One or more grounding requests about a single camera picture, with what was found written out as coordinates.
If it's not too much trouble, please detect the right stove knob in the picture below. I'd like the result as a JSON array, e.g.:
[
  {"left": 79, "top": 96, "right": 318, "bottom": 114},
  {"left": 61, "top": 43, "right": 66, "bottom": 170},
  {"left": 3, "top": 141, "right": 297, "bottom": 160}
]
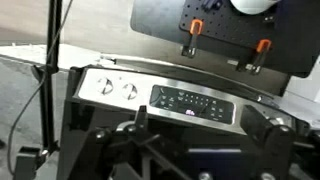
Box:
[{"left": 122, "top": 83, "right": 137, "bottom": 100}]

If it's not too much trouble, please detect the black cable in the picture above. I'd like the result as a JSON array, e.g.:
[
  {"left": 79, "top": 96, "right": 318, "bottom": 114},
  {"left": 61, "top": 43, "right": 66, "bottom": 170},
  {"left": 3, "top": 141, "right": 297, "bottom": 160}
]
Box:
[{"left": 7, "top": 0, "right": 74, "bottom": 178}]

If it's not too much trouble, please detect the black tripod pole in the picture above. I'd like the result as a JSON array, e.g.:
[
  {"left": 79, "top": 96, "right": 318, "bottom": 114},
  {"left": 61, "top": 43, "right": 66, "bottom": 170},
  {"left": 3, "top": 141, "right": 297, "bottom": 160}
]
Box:
[{"left": 32, "top": 0, "right": 63, "bottom": 154}]

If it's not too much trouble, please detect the right orange clamp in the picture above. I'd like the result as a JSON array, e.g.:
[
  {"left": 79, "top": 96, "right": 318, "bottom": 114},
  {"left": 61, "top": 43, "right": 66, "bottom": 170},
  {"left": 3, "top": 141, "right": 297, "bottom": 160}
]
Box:
[{"left": 236, "top": 39, "right": 272, "bottom": 75}]

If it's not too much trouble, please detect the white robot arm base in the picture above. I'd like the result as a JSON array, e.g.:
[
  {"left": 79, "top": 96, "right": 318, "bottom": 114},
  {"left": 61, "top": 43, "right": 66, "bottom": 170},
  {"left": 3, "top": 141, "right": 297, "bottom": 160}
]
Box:
[{"left": 230, "top": 0, "right": 281, "bottom": 15}]

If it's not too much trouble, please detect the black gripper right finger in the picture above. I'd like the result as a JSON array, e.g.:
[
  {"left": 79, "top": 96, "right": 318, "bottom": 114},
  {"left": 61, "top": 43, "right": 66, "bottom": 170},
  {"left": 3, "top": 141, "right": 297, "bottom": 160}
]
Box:
[{"left": 240, "top": 105, "right": 295, "bottom": 180}]

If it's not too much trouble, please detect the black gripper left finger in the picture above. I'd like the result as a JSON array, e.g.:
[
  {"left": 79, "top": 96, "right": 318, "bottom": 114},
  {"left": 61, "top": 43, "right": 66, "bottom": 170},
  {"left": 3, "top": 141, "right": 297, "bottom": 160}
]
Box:
[{"left": 68, "top": 106, "right": 148, "bottom": 180}]

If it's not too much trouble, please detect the left stove knob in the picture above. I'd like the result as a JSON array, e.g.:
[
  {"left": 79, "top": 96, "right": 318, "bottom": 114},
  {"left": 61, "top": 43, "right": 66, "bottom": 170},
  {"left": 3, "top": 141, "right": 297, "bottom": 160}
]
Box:
[{"left": 97, "top": 77, "right": 113, "bottom": 95}]

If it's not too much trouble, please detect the stove knob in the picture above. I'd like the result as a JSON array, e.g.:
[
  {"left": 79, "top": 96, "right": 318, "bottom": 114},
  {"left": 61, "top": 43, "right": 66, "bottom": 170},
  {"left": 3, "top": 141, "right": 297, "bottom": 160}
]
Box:
[
  {"left": 97, "top": 77, "right": 113, "bottom": 95},
  {"left": 122, "top": 83, "right": 137, "bottom": 100}
]

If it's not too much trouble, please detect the left orange clamp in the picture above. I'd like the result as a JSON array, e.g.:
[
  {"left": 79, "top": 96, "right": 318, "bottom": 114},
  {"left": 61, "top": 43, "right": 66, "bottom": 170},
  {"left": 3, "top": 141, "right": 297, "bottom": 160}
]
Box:
[{"left": 182, "top": 19, "right": 203, "bottom": 58}]

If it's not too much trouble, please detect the stainless steel stove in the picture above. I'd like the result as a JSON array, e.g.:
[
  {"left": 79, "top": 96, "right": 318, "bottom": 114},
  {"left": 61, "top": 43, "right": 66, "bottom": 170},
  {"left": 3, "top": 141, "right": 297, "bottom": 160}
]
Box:
[{"left": 57, "top": 59, "right": 319, "bottom": 180}]

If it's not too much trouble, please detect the black perforated mounting board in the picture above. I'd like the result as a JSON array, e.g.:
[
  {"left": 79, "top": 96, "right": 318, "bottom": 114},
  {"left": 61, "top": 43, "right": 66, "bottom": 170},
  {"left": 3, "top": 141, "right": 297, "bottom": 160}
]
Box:
[{"left": 179, "top": 0, "right": 277, "bottom": 49}]

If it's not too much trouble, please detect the orange clamp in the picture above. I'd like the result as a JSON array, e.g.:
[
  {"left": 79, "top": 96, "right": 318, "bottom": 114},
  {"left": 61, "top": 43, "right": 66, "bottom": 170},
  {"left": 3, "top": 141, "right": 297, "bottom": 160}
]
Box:
[
  {"left": 236, "top": 39, "right": 272, "bottom": 75},
  {"left": 182, "top": 19, "right": 203, "bottom": 58}
]

